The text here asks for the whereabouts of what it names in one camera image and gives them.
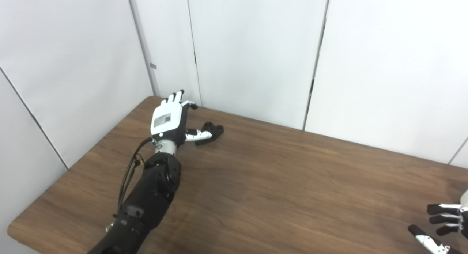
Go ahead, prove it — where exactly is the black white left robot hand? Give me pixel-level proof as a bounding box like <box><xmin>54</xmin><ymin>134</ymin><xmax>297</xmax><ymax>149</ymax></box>
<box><xmin>150</xmin><ymin>89</ymin><xmax>213</xmax><ymax>148</ymax></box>

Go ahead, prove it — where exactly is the black flanged holder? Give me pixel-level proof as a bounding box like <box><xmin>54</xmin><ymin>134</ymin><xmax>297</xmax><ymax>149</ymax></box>
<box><xmin>195</xmin><ymin>122</ymin><xmax>224</xmax><ymax>146</ymax></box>

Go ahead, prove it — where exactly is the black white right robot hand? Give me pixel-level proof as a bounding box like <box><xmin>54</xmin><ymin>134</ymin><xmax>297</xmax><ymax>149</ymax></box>
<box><xmin>408</xmin><ymin>204</ymin><xmax>468</xmax><ymax>254</ymax></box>

